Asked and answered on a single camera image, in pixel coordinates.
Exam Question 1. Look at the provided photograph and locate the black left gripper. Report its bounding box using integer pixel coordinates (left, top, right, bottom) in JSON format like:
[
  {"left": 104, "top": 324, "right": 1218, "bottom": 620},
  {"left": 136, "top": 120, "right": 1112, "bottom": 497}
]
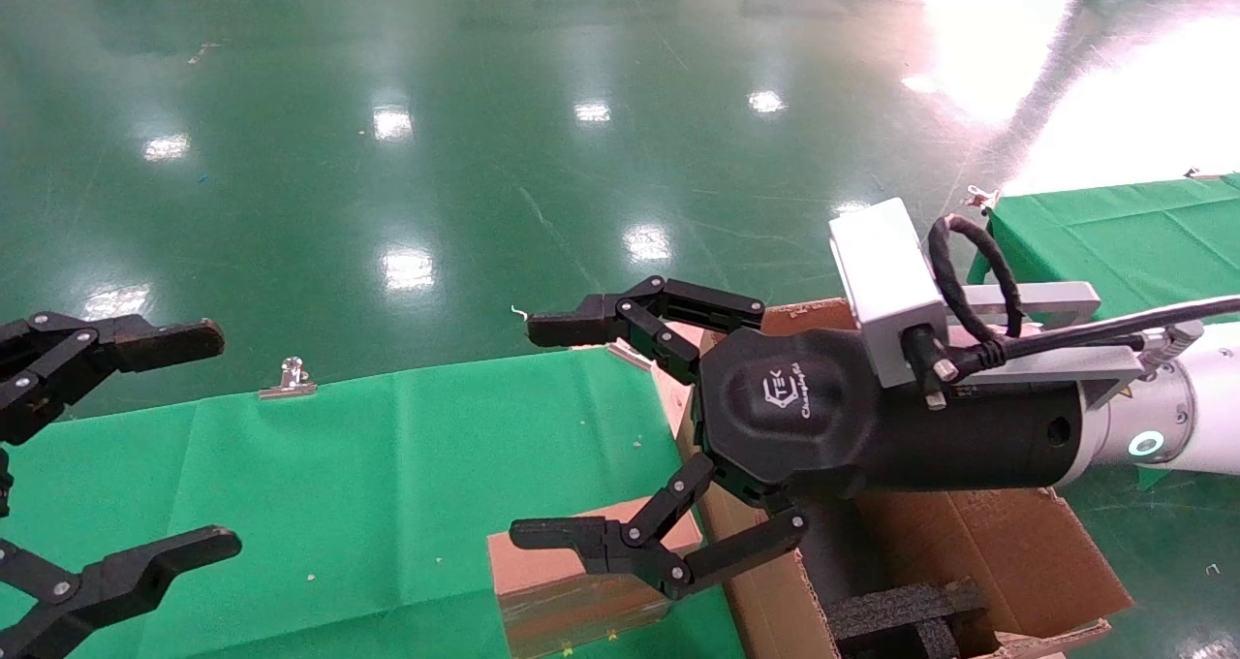
[{"left": 0, "top": 312, "right": 242, "bottom": 659}]

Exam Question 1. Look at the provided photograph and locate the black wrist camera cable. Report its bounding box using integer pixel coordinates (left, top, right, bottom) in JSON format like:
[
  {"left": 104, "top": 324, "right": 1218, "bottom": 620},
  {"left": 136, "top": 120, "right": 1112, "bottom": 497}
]
[{"left": 901, "top": 213, "right": 1240, "bottom": 410}]

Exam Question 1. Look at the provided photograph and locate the large open cardboard carton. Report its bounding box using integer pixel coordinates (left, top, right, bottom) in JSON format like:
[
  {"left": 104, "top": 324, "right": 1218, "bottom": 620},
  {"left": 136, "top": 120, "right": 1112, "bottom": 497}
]
[{"left": 651, "top": 298, "right": 1134, "bottom": 659}]

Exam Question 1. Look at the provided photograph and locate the large green tablecloth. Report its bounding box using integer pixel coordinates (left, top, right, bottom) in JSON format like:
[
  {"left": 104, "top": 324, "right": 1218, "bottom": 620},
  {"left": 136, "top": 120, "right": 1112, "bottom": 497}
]
[{"left": 0, "top": 349, "right": 747, "bottom": 659}]

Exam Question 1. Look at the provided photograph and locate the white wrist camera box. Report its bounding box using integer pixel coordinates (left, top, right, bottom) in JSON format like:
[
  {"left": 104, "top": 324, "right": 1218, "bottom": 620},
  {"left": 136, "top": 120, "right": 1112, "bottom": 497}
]
[{"left": 829, "top": 197, "right": 950, "bottom": 389}]

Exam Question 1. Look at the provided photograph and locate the black foam insert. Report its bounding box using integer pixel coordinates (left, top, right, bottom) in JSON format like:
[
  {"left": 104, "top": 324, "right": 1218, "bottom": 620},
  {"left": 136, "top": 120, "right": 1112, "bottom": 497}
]
[{"left": 828, "top": 581, "right": 987, "bottom": 659}]

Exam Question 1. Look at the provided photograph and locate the small green tablecloth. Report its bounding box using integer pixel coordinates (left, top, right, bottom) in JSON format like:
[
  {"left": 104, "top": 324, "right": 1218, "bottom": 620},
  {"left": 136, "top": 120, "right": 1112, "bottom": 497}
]
[{"left": 967, "top": 173, "right": 1240, "bottom": 490}]

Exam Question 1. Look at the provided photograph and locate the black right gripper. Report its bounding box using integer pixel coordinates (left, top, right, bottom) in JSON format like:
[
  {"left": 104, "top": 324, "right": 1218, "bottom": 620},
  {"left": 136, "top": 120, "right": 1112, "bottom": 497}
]
[{"left": 511, "top": 276, "right": 1084, "bottom": 599}]

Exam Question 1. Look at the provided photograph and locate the silver camera mounting bracket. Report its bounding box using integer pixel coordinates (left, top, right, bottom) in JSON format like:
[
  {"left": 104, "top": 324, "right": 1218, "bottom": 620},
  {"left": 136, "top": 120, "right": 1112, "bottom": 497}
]
[{"left": 930, "top": 281, "right": 1202, "bottom": 413}]

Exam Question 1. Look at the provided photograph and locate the small brown cardboard box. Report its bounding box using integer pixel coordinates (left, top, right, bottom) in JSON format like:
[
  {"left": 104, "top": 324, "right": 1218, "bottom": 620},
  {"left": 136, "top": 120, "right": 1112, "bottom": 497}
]
[{"left": 487, "top": 497, "right": 703, "bottom": 659}]

